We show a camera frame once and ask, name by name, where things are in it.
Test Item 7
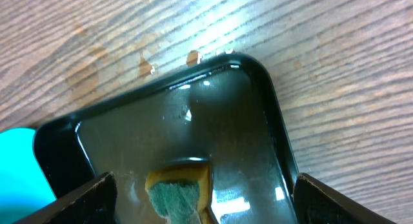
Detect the black water tray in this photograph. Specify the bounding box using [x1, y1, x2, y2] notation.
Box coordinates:
[34, 54, 297, 223]

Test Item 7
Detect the turquoise plastic tray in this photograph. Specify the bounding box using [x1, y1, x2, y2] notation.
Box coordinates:
[1, 128, 56, 223]

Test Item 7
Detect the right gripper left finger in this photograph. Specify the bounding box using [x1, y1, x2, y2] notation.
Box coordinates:
[15, 172, 117, 224]

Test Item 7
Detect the green and yellow sponge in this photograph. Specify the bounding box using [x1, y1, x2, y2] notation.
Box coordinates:
[145, 162, 217, 224]

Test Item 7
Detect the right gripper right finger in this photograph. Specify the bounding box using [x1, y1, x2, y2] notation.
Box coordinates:
[293, 173, 395, 224]

